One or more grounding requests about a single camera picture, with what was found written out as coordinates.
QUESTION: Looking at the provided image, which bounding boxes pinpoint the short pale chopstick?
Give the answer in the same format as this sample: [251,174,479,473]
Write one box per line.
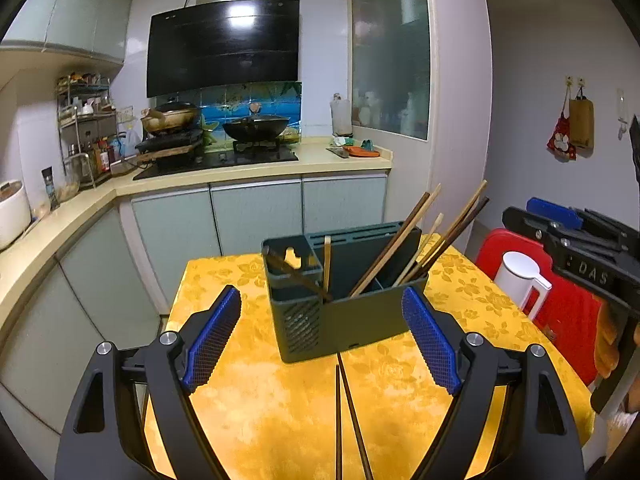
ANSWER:
[397,213,446,286]

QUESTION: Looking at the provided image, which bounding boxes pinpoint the dark standing packet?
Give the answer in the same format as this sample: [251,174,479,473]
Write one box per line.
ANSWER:
[41,167,61,211]

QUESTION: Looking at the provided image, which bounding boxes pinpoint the grey kitchen cabinets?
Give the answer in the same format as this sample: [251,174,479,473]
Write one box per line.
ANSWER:
[0,0,138,66]
[0,172,391,441]

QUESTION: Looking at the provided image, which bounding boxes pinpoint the red chair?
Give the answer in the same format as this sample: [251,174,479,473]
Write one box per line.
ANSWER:
[475,227,608,386]

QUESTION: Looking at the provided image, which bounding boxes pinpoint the black wok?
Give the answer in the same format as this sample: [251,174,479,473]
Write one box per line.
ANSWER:
[221,102,292,143]

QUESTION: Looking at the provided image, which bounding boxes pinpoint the white rice cooker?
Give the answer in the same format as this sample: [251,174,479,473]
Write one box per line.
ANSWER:
[0,180,32,251]

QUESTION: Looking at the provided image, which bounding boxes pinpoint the grey upper kitchen cabinets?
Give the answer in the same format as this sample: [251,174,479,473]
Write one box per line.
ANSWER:
[0,0,138,66]

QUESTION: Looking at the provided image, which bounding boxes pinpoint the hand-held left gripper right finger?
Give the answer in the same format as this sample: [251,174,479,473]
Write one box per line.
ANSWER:
[400,287,586,480]

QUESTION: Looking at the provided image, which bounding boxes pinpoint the person's right hand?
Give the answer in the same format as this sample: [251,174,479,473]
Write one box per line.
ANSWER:
[596,304,624,379]

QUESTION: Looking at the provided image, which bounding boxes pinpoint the reddish brown wooden chopstick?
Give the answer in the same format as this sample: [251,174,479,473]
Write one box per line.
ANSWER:
[348,191,432,298]

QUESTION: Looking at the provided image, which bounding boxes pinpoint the beige kitchen countertop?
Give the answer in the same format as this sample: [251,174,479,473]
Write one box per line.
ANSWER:
[0,135,393,321]

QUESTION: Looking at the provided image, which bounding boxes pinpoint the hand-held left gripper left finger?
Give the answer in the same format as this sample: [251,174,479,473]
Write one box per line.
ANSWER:
[55,285,243,480]

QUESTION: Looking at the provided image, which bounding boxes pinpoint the grey lower kitchen cabinets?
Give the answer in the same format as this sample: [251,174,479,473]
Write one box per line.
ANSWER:
[0,172,391,441]

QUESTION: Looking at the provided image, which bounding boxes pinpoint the black range hood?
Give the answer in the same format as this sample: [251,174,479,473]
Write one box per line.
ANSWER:
[146,0,301,98]

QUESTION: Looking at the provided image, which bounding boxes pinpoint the white kettle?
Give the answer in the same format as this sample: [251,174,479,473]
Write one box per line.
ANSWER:
[492,251,553,317]

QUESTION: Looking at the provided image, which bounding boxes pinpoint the dark brown wooden chopstick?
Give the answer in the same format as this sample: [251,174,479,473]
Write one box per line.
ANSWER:
[410,197,491,285]

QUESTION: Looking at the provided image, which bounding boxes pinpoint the blue tile backsplash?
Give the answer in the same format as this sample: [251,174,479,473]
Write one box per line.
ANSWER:
[150,81,303,146]

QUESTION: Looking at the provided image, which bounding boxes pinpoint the yellow floral tablecloth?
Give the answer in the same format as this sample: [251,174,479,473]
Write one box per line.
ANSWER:
[142,234,598,480]

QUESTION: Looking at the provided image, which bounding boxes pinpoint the brown hanging bag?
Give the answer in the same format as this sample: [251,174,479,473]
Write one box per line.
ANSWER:
[569,87,596,151]

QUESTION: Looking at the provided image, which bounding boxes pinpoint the dark green utensil holder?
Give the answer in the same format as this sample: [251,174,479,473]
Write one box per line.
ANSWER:
[261,220,430,365]

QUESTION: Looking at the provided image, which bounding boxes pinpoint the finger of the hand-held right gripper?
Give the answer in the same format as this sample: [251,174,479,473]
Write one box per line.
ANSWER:
[526,197,640,248]
[502,206,626,261]

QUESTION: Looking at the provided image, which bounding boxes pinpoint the orange cloth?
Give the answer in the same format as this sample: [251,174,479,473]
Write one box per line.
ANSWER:
[345,139,382,159]

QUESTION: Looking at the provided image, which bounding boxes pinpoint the black gas hob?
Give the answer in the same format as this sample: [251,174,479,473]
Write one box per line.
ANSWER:
[132,147,301,182]

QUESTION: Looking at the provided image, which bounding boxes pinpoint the metal spice rack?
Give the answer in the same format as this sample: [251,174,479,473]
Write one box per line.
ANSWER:
[56,74,138,188]

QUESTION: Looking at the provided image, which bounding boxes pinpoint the black induction cooker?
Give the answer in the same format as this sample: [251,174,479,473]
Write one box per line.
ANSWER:
[135,129,206,155]

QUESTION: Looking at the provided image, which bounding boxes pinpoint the black chopstick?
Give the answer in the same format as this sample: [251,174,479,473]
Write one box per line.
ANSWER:
[264,252,335,303]

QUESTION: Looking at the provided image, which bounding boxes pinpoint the red hanging bag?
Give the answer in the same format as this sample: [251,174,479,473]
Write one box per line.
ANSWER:
[546,82,577,162]

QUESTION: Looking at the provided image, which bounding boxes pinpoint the white plastic bottle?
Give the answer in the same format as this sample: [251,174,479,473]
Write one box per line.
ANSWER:
[330,92,354,136]

